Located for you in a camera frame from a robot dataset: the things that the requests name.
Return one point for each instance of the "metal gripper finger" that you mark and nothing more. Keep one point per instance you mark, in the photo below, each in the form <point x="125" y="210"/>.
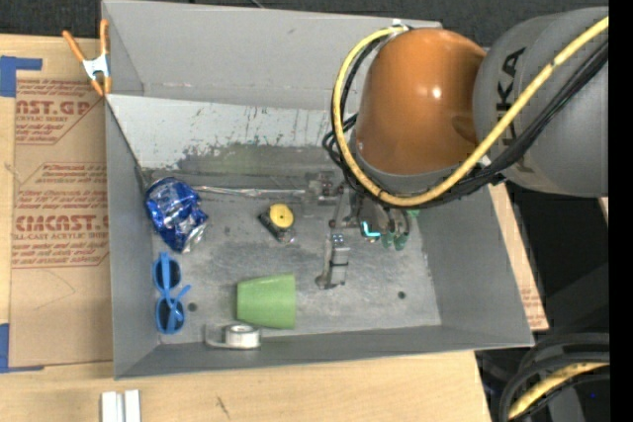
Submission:
<point x="327" y="189"/>
<point x="335" y="262"/>

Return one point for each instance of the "grey metal bin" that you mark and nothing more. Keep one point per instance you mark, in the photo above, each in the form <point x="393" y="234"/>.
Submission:
<point x="316" y="262"/>

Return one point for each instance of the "yellow and black small tool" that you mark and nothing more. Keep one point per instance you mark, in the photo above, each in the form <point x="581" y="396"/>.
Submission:
<point x="279" y="217"/>

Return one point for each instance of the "green cup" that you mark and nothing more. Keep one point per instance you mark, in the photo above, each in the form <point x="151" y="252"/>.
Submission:
<point x="269" y="301"/>

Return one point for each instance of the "white and grey tape roll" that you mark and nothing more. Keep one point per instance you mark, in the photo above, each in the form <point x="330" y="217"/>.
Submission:
<point x="240" y="337"/>

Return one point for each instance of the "blue and silver crumpled packet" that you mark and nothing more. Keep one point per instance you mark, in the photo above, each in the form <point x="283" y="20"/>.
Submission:
<point x="173" y="212"/>

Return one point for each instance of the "blue sunglasses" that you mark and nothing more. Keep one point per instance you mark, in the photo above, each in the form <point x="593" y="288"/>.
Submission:
<point x="167" y="274"/>

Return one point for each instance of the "brown cardboard board, red print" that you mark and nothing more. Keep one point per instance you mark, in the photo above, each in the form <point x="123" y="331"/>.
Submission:
<point x="54" y="272"/>

